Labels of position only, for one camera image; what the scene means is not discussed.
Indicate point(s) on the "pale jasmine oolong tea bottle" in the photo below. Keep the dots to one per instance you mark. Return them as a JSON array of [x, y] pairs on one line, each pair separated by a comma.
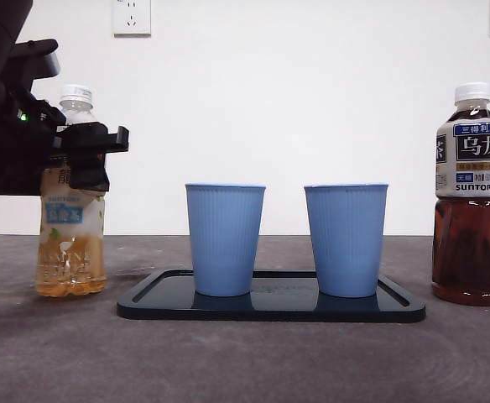
[[71, 252]]

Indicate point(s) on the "blue ribbed plastic cup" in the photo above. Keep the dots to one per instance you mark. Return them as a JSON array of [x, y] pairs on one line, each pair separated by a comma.
[[224, 239], [345, 239]]

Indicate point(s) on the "dark oolong tea bottle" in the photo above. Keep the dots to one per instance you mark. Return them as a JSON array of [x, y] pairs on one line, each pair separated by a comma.
[[469, 247]]

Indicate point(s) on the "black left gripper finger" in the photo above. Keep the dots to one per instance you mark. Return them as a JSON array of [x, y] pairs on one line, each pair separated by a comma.
[[87, 172]]

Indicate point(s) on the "dark blue rectangular tray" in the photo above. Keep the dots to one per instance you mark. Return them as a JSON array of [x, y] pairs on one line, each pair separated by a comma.
[[270, 311]]

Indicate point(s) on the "white wall socket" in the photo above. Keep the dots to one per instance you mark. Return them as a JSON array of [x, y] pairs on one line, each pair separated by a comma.
[[131, 19]]

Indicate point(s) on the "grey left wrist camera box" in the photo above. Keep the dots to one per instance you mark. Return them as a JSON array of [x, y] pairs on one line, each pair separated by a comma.
[[48, 65]]

